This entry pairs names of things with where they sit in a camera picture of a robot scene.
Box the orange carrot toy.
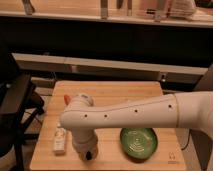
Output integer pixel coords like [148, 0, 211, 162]
[64, 95, 71, 105]

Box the white lotion bottle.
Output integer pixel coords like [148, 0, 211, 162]
[53, 124, 66, 155]

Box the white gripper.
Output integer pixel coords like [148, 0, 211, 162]
[71, 130, 98, 161]

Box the green ceramic bowl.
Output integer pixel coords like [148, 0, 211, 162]
[120, 128, 158, 160]

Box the black office chair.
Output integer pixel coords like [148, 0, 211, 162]
[0, 42, 44, 171]

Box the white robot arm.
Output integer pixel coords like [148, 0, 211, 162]
[60, 91, 213, 160]

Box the wooden table board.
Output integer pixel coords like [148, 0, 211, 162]
[30, 81, 186, 171]

